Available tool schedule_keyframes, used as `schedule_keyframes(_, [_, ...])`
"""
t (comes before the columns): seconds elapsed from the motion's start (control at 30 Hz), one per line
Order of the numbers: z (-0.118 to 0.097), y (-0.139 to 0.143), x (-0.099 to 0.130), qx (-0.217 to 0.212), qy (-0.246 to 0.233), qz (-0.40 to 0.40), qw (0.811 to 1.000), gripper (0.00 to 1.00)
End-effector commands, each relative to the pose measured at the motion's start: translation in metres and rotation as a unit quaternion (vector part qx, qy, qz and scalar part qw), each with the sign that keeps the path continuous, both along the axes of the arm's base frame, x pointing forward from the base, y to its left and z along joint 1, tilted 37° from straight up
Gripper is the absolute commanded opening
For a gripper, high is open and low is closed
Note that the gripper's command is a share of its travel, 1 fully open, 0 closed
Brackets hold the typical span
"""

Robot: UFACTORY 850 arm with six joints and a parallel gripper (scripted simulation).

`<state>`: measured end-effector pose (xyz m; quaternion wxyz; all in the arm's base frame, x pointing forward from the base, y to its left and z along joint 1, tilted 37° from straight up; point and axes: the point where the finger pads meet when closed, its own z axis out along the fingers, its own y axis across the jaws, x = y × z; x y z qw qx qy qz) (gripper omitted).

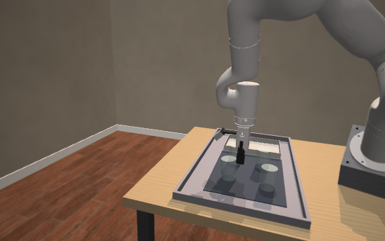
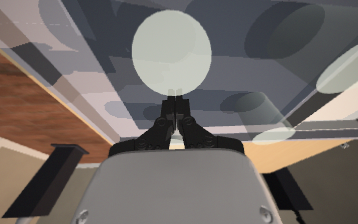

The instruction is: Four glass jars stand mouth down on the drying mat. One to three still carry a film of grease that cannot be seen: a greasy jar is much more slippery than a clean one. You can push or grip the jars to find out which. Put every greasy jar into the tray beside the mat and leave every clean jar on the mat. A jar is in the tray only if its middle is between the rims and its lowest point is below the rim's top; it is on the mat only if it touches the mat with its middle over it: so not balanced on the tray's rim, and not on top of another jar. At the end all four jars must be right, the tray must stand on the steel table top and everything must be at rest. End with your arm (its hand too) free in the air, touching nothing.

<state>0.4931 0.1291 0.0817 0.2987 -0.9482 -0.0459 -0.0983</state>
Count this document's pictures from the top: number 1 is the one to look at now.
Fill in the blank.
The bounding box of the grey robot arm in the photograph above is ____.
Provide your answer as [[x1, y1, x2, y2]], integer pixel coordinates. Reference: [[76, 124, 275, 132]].
[[216, 0, 385, 173]]

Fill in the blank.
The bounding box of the clear glass jar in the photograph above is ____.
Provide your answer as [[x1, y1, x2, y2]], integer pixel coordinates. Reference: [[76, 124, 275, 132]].
[[259, 164, 278, 192], [221, 156, 237, 181], [229, 143, 237, 158], [255, 147, 271, 170]]

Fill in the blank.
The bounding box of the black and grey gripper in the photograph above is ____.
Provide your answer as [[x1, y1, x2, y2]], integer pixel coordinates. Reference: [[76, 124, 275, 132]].
[[234, 123, 254, 165]]

